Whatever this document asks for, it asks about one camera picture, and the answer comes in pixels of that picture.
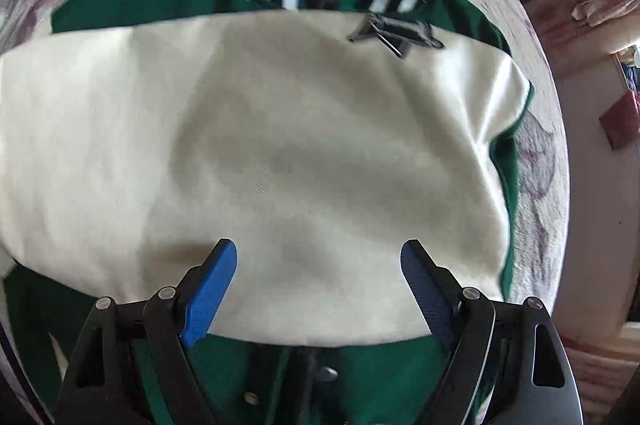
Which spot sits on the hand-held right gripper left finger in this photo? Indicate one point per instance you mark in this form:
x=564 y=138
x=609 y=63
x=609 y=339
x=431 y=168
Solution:
x=210 y=295

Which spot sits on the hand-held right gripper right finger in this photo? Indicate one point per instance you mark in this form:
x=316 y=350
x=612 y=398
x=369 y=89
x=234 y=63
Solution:
x=425 y=290

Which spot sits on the green and white varsity jacket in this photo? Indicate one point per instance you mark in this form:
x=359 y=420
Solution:
x=280 y=130

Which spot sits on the dark red cloth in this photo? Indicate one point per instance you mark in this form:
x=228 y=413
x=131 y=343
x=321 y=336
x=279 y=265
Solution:
x=622 y=120

